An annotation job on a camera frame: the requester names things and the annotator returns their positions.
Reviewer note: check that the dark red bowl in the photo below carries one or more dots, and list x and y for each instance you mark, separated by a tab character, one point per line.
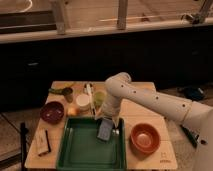
52	112

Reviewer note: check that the small orange fruit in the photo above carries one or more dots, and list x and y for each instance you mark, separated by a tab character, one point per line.
73	111

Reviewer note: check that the blue grey sponge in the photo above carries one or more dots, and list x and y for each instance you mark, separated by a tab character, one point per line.
105	129

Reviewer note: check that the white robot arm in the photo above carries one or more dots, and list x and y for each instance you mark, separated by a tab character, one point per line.
193	115

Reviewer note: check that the white handled utensil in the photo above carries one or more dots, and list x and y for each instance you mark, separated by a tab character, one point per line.
88	87

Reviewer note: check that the green plastic tray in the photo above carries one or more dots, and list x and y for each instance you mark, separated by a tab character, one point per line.
81	150

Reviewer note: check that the blue object on floor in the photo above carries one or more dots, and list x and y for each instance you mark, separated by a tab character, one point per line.
193	93

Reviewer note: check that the light green cup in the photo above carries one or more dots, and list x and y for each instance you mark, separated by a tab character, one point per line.
98	98

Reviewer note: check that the black stand left of table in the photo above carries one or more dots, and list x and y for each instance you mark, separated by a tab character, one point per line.
23	132

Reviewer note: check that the white cup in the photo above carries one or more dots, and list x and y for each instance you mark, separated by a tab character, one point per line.
83	102

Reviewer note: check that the wooden block with black brush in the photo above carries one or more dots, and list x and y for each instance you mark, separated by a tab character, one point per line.
42	142

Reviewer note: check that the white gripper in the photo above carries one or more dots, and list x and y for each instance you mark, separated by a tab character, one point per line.
113	114

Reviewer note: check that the orange bowl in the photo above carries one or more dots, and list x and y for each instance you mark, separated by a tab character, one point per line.
145	138

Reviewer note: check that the green vegetable toy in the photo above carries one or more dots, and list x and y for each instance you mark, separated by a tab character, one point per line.
55	91

